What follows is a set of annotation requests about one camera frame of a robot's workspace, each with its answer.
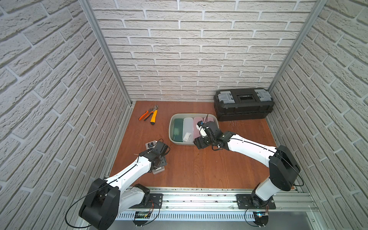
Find clear pencil case with label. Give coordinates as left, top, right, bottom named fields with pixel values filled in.
left=183, top=117, right=194, bottom=143

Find dark green pencil case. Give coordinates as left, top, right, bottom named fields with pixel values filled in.
left=172, top=118, right=184, bottom=142

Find clear rounded pencil case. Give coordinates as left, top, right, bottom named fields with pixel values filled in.
left=197, top=126, right=207, bottom=137

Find clear rectangular pencil case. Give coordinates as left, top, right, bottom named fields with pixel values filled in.
left=152, top=166, right=165, bottom=174

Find pink pencil case with label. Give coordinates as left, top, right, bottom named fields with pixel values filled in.
left=204, top=117, right=214, bottom=123

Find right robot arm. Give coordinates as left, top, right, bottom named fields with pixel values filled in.
left=194, top=130, right=300, bottom=208

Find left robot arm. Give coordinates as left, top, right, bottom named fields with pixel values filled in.
left=79, top=141, right=170, bottom=230

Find grey plastic storage tray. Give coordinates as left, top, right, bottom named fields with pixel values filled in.
left=169, top=113, right=219, bottom=146

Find left controller board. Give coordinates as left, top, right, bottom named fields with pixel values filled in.
left=133, top=211, right=152, bottom=227

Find controller board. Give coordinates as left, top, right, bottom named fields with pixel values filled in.
left=133, top=211, right=152, bottom=227
left=253, top=212, right=269, bottom=228

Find black plastic toolbox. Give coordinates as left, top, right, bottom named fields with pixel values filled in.
left=214, top=88, right=275, bottom=121

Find right controller board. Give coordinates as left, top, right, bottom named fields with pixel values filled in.
left=253, top=212, right=269, bottom=228

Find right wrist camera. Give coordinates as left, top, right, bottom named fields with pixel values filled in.
left=197, top=121, right=223, bottom=138

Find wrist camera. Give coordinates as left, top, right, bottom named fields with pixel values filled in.
left=197, top=121, right=223, bottom=138
left=145, top=140, right=157, bottom=150

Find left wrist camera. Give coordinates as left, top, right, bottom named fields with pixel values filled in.
left=145, top=140, right=157, bottom=150

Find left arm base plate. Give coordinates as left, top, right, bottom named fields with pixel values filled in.
left=130, top=193, right=163, bottom=209

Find yellow handled cutter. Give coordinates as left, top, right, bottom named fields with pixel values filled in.
left=150, top=105, right=158, bottom=125

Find orange handled pliers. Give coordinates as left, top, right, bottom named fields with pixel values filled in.
left=139, top=106, right=157, bottom=121

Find aluminium mounting rail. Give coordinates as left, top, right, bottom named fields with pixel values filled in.
left=83, top=187, right=318, bottom=213

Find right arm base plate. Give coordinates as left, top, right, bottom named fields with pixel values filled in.
left=235, top=194, right=276, bottom=210

